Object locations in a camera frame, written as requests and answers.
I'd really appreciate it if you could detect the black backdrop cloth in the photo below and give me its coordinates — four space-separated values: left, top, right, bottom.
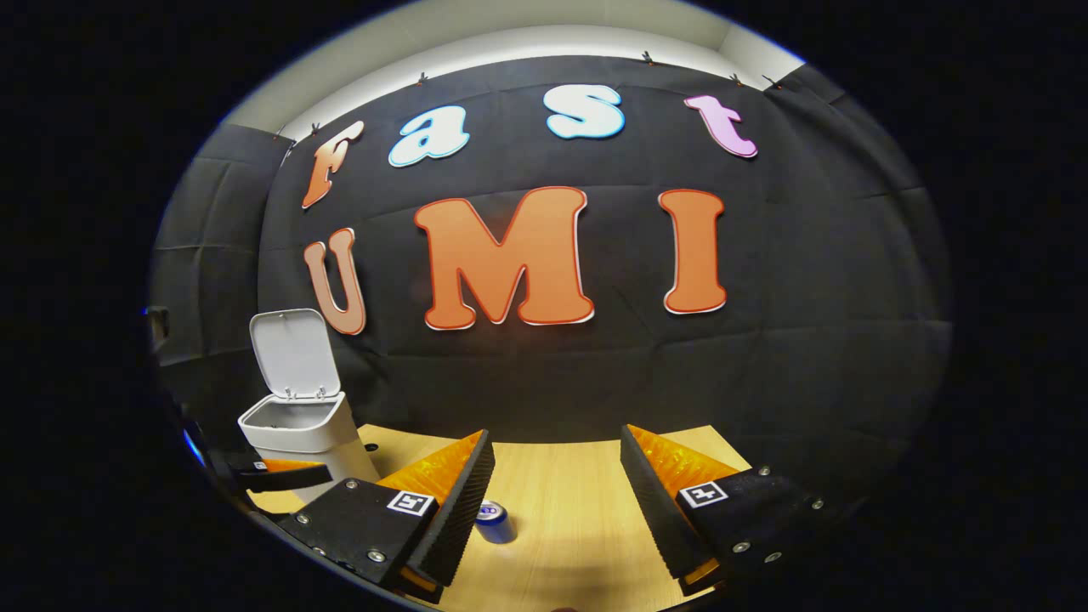
151 55 953 485

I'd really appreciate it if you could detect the white desktop garbage bin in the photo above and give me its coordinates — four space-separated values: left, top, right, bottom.
237 308 381 504

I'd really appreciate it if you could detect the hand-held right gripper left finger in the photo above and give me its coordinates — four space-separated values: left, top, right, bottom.
276 429 496 604

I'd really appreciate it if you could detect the blue pop can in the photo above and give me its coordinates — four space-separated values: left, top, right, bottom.
474 501 518 545

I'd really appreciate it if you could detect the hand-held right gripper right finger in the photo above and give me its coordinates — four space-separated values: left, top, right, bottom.
619 423 851 596

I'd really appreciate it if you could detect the wooden desktop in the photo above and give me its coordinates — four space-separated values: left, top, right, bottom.
246 423 753 612

